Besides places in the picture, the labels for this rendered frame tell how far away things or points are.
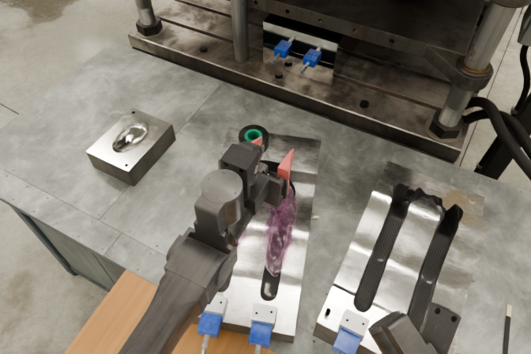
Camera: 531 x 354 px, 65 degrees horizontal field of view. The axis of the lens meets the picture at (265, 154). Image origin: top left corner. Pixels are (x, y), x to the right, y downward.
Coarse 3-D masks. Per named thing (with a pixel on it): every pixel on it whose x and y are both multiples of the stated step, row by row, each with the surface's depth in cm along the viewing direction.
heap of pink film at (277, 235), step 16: (288, 192) 105; (272, 208) 101; (288, 208) 99; (272, 224) 96; (288, 224) 94; (240, 240) 95; (272, 240) 94; (288, 240) 94; (272, 256) 93; (272, 272) 94
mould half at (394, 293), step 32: (384, 192) 99; (448, 192) 108; (416, 224) 94; (480, 224) 93; (352, 256) 94; (416, 256) 93; (448, 256) 91; (352, 288) 89; (384, 288) 89; (448, 288) 89; (320, 320) 84; (448, 352) 80
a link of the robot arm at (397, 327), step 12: (396, 312) 62; (372, 324) 65; (384, 324) 60; (396, 324) 58; (408, 324) 59; (372, 336) 61; (384, 336) 60; (396, 336) 58; (408, 336) 58; (420, 336) 58; (384, 348) 60; (396, 348) 59; (408, 348) 57; (420, 348) 58; (432, 348) 58
